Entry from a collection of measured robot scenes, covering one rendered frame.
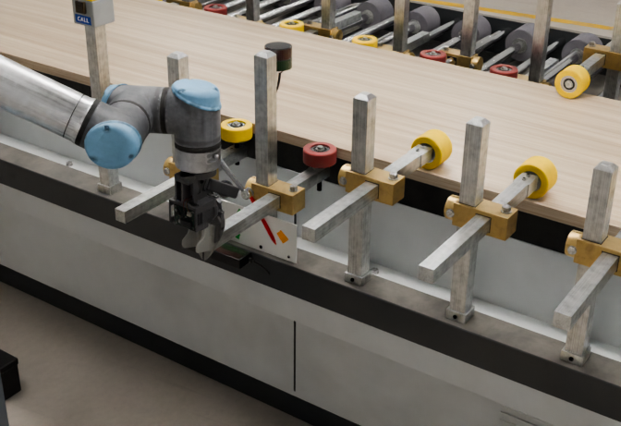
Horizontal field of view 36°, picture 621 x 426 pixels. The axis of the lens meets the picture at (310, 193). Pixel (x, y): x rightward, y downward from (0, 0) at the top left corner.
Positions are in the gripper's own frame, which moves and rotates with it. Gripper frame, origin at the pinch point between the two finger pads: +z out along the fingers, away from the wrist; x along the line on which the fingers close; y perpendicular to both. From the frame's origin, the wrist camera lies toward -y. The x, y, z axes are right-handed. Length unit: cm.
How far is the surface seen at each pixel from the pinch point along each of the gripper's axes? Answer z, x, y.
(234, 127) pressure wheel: -9.4, -25.1, -40.4
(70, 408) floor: 82, -68, -17
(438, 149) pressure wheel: -15, 28, -47
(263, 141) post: -16.1, -3.6, -23.9
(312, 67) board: -11, -35, -88
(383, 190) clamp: -13.3, 27.4, -23.5
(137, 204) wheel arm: -2.2, -23.8, -4.4
